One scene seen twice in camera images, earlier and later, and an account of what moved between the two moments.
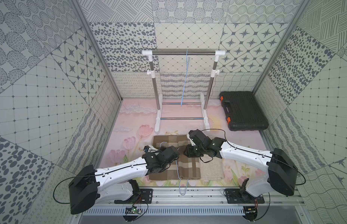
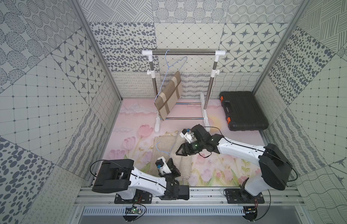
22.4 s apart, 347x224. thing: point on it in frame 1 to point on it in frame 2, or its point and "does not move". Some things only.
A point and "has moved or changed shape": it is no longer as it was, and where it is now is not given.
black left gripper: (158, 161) to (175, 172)
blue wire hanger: (188, 59) has moved or changed shape
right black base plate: (234, 196) does not move
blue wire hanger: (178, 175) to (169, 66)
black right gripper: (189, 153) does not move
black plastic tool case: (243, 112) does not move
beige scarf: (211, 168) to (167, 145)
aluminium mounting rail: (190, 200) does not move
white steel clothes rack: (204, 100) does not move
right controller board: (251, 213) does not move
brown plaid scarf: (183, 167) to (171, 95)
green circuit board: (132, 210) does not move
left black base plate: (146, 197) does not move
